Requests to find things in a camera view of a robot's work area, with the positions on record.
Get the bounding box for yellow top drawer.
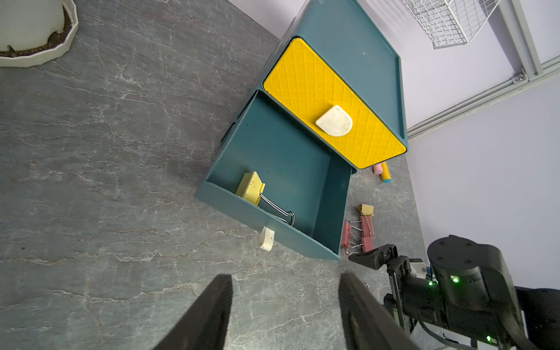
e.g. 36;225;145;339
263;38;406;169

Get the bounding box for pink binder clip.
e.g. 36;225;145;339
341;220;364;251
360;215;376;239
346;236;374;255

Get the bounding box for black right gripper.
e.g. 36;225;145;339
349;244;433;326

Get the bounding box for long white wire shelf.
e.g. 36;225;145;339
402;0;500;50

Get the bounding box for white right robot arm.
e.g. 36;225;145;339
339;236;559;349

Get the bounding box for teal drawer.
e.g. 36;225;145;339
195;90;356;260

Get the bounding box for teal drawer cabinet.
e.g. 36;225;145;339
220;0;410;176

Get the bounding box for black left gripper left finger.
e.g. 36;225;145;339
155;274;233;349

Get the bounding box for white pot saucer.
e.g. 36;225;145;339
1;0;79;68

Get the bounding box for white flower pot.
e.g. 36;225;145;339
1;0;65;51

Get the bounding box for green toy shovel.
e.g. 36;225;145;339
380;162;392;183

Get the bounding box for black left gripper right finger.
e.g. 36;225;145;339
338;273;418;350

